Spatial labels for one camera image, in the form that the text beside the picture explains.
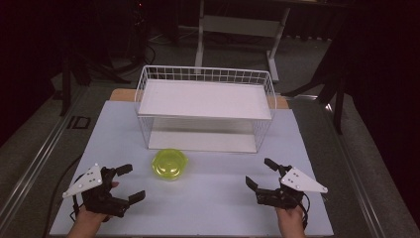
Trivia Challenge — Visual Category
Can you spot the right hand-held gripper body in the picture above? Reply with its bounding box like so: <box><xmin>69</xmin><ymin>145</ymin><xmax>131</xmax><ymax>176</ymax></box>
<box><xmin>255</xmin><ymin>165</ymin><xmax>329</xmax><ymax>210</ymax></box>

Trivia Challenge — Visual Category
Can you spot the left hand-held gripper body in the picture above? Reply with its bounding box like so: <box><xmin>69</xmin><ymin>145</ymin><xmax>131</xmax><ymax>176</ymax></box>
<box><xmin>62</xmin><ymin>163</ymin><xmax>131</xmax><ymax>218</ymax></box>

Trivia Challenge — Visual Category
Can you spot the yellow-green plastic bowl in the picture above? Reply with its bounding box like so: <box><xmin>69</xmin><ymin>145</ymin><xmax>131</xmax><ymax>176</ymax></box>
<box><xmin>151</xmin><ymin>148</ymin><xmax>190</xmax><ymax>181</ymax></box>

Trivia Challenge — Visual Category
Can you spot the white wire shelf rack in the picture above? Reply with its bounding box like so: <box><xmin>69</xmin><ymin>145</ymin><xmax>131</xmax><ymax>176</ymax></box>
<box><xmin>134</xmin><ymin>64</ymin><xmax>277</xmax><ymax>155</ymax></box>

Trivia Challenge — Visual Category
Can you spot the person's right hand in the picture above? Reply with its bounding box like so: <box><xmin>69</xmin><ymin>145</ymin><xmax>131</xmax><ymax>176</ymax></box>
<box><xmin>275</xmin><ymin>204</ymin><xmax>306</xmax><ymax>229</ymax></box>

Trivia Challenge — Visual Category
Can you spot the person's left hand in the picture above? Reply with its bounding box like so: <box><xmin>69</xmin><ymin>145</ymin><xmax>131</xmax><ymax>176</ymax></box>
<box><xmin>73</xmin><ymin>205</ymin><xmax>112</xmax><ymax>229</ymax></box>

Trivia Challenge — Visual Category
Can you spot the pale blue table mat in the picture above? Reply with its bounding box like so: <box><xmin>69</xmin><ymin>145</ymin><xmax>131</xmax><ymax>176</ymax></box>
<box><xmin>49</xmin><ymin>100</ymin><xmax>335</xmax><ymax>238</ymax></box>

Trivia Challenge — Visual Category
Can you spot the wooden table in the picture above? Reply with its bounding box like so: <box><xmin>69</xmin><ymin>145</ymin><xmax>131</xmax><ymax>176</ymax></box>
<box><xmin>109</xmin><ymin>87</ymin><xmax>290</xmax><ymax>110</ymax></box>

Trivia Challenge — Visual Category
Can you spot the black metal stand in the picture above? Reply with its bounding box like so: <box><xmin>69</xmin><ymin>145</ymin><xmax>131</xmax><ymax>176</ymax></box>
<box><xmin>282</xmin><ymin>49</ymin><xmax>349</xmax><ymax>135</ymax></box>
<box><xmin>58</xmin><ymin>49</ymin><xmax>90</xmax><ymax>117</ymax></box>

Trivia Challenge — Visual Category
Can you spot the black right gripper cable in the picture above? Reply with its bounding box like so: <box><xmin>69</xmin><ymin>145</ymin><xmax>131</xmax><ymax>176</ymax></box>
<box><xmin>300</xmin><ymin>191</ymin><xmax>312</xmax><ymax>230</ymax></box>

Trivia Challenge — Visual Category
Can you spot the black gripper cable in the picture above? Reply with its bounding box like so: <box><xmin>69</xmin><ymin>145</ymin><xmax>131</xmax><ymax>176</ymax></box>
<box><xmin>42</xmin><ymin>154</ymin><xmax>83</xmax><ymax>238</ymax></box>
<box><xmin>300</xmin><ymin>191</ymin><xmax>312</xmax><ymax>230</ymax></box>

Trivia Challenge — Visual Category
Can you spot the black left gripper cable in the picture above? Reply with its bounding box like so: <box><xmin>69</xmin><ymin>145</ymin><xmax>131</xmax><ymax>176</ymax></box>
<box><xmin>42</xmin><ymin>154</ymin><xmax>83</xmax><ymax>238</ymax></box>

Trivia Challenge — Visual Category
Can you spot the metal floor rail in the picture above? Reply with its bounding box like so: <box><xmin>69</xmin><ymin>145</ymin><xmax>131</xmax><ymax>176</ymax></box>
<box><xmin>0</xmin><ymin>87</ymin><xmax>85</xmax><ymax>229</ymax></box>
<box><xmin>324</xmin><ymin>102</ymin><xmax>389</xmax><ymax>238</ymax></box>

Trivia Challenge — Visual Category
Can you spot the black floor socket frame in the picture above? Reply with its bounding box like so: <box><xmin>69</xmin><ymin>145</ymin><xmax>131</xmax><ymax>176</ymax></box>
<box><xmin>66</xmin><ymin>115</ymin><xmax>92</xmax><ymax>130</ymax></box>

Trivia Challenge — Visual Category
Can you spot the bundle of black floor cables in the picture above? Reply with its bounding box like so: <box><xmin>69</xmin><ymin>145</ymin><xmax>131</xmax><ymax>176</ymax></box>
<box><xmin>98</xmin><ymin>43</ymin><xmax>157</xmax><ymax>84</ymax></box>

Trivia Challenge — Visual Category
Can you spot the white metal table frame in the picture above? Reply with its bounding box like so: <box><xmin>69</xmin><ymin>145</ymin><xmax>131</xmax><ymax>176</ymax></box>
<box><xmin>193</xmin><ymin>0</ymin><xmax>291</xmax><ymax>83</ymax></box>

